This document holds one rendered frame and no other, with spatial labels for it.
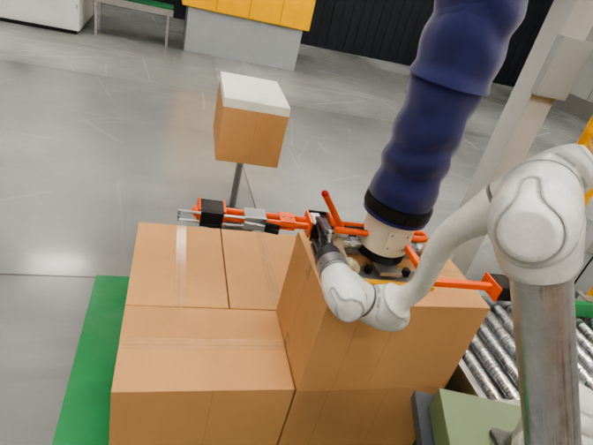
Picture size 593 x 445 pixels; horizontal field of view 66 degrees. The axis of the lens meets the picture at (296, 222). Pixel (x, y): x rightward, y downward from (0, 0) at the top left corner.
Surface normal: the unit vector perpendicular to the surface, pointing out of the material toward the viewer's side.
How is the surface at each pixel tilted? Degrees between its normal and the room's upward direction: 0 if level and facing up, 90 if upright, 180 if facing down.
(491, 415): 2
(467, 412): 2
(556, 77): 90
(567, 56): 90
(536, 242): 86
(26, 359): 0
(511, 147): 90
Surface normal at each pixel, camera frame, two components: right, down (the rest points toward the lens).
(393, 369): 0.22, 0.53
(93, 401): 0.22, -0.84
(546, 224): -0.57, 0.29
